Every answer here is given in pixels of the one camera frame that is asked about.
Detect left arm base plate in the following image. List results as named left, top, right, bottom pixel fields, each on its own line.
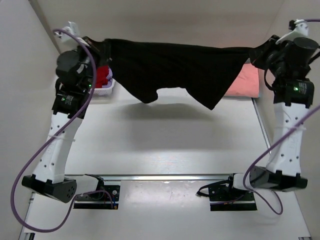
left=73, top=180, right=121, bottom=210

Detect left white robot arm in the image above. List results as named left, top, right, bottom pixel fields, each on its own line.
left=21, top=36, right=108, bottom=203

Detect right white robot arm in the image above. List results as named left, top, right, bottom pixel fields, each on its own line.
left=197, top=36, right=319, bottom=203

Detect red t shirt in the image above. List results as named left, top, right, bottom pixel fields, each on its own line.
left=95, top=65, right=113, bottom=89

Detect aluminium table rail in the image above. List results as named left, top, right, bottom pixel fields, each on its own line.
left=65, top=96, right=269, bottom=181

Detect folded pink t shirt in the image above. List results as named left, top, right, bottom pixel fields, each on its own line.
left=224, top=63, right=260, bottom=98

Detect white plastic basket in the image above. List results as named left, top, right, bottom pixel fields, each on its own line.
left=93, top=78, right=116, bottom=97

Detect black t shirt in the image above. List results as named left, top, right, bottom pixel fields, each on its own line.
left=99, top=38, right=256, bottom=111

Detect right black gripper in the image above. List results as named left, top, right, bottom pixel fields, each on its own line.
left=247, top=36, right=290, bottom=78

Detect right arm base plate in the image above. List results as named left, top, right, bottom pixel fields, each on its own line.
left=196, top=181, right=258, bottom=212

